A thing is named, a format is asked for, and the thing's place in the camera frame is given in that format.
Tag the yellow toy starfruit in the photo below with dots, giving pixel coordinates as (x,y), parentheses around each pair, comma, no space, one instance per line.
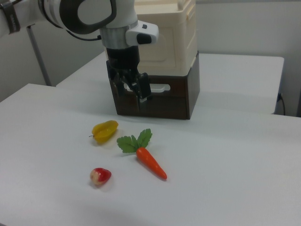
(104,134)

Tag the dark brown wooden box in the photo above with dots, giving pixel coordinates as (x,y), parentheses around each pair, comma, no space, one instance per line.
(174,103)

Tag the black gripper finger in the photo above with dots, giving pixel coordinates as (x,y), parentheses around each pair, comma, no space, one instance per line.
(144,87)
(119,84)

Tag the red toy strawberry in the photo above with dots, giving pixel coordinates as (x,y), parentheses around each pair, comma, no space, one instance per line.
(100,176)

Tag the orange toy carrot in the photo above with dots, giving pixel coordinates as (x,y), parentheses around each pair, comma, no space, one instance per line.
(148,160)

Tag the cream plastic cabinet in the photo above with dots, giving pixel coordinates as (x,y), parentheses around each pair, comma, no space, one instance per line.
(185,35)

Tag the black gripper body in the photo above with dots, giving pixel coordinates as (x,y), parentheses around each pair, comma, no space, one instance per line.
(122,58)

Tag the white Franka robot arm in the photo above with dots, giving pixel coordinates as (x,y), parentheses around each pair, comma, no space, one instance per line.
(94,14)

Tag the grey metal pole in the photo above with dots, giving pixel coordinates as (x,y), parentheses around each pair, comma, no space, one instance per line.
(38,56)

